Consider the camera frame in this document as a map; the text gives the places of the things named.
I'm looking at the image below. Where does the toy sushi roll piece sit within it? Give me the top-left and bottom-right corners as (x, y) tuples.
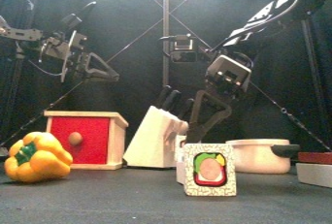
(183, 142), (238, 198)

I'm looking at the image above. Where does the white wooden knife block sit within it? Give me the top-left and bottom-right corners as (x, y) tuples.
(122, 105), (190, 170)

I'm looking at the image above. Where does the wooden box with red drawer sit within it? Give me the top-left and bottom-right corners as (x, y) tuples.
(43, 110), (130, 171)

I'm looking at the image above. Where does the red and white toy nigiri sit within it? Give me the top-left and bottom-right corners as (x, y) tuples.
(296, 151), (332, 189)

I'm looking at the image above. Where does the yellow toy bell pepper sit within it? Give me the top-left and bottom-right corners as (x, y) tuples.
(3, 131), (74, 184)

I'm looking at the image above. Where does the black toy knife handle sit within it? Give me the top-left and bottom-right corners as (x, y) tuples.
(162, 89), (183, 113)
(175, 97), (195, 121)
(154, 84), (173, 110)

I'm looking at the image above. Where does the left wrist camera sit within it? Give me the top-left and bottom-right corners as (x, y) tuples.
(60, 13), (84, 31)

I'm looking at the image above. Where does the camera mounted on pole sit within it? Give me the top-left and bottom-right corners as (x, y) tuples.
(159, 33), (201, 64)

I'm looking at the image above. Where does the white pot with black handle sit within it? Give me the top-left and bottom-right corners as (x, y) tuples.
(225, 138), (302, 175)

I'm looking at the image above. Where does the black frame post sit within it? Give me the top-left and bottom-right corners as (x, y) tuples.
(301, 16), (332, 145)

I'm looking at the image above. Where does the vertical metal frame pole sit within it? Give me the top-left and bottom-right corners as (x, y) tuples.
(161, 0), (171, 88)

